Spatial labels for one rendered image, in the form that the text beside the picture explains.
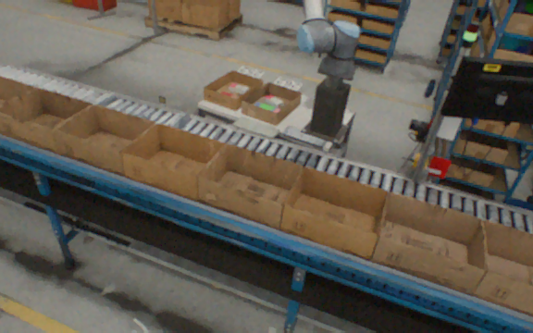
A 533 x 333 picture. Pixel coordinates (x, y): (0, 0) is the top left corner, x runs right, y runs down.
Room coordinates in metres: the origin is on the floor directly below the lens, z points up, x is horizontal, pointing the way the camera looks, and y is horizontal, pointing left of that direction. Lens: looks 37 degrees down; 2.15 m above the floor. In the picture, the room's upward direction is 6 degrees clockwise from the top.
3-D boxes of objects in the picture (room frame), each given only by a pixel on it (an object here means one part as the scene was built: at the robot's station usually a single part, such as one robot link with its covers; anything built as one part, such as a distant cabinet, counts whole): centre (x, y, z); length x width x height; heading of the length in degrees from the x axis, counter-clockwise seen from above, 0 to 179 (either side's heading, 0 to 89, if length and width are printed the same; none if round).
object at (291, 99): (2.52, 0.06, 0.80); 0.38 x 0.28 x 0.10; 155
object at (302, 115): (2.56, 0.01, 0.74); 1.00 x 0.58 x 0.03; 67
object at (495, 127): (2.38, -1.38, 0.99); 0.40 x 0.30 x 0.10; 159
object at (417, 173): (1.87, -0.84, 1.11); 0.12 x 0.05 x 0.88; 73
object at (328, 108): (2.32, -0.32, 0.91); 0.26 x 0.26 x 0.33; 67
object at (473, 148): (2.38, -1.38, 0.79); 0.40 x 0.30 x 0.10; 164
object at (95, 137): (1.63, 0.84, 0.96); 0.39 x 0.29 x 0.17; 73
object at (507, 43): (2.51, -1.42, 1.41); 0.19 x 0.03 x 0.14; 72
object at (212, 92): (2.66, 0.35, 0.80); 0.38 x 0.28 x 0.10; 155
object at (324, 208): (1.28, -0.29, 0.97); 0.39 x 0.29 x 0.17; 73
